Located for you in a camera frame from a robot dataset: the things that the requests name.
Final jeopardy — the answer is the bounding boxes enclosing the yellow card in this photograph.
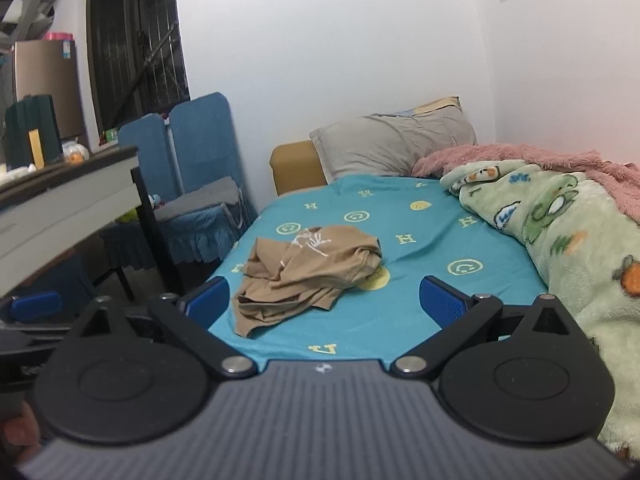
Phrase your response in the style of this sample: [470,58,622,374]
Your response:
[27,130,46,167]

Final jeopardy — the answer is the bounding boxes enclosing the blue folding panels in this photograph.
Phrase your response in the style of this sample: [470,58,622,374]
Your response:
[117,91,258,226]

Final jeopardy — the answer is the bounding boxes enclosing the teal printed bed sheet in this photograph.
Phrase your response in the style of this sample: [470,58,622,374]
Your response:
[207,174,551,368]

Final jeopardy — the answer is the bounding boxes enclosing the white desk with black leg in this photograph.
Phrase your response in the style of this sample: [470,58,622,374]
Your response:
[0,146,183,301]

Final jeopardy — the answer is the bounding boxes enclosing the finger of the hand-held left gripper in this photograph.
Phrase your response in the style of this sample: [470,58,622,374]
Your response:
[0,290,63,328]

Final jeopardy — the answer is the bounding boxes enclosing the dark green box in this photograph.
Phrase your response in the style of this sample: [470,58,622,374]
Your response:
[4,94,63,170]

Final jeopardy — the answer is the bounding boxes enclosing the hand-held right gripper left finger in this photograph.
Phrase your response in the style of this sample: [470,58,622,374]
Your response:
[74,276,260,380]

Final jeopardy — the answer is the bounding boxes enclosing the yellow and blue pillow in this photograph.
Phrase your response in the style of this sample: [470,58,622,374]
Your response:
[400,96,463,117]

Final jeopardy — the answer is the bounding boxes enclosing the tan garment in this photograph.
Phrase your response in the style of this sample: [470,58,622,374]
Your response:
[232,226,385,339]

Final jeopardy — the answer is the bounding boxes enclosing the grey seat cushion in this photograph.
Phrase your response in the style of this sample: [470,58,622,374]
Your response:
[155,176,246,217]

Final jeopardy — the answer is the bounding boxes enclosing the chair with blue ruffled cover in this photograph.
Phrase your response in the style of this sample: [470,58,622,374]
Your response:
[100,195,251,273]

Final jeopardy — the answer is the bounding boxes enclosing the tan bedside box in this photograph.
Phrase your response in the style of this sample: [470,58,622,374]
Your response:
[270,140,328,197]

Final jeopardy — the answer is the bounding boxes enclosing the grey pillow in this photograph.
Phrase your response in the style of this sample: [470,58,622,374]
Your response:
[309,106,478,183]

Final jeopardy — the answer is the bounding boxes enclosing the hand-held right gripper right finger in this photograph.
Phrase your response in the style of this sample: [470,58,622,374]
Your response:
[389,275,571,379]

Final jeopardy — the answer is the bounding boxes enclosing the plastic bag with orange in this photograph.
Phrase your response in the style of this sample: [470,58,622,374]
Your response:
[61,141,91,165]

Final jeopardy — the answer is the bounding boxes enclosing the brown refrigerator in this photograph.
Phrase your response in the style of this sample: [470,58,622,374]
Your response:
[12,39,87,141]

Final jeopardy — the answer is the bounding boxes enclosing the green cartoon printed blanket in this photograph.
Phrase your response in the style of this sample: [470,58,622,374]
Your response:
[439,159,640,466]

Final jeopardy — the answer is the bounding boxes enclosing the dark window with grille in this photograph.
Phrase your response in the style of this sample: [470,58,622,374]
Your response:
[80,0,192,133]

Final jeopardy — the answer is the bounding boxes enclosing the pink fluffy blanket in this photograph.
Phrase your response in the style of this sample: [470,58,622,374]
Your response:
[411,143,640,223]

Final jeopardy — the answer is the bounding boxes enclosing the person's left hand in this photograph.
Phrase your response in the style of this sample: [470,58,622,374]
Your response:
[0,404,43,457]

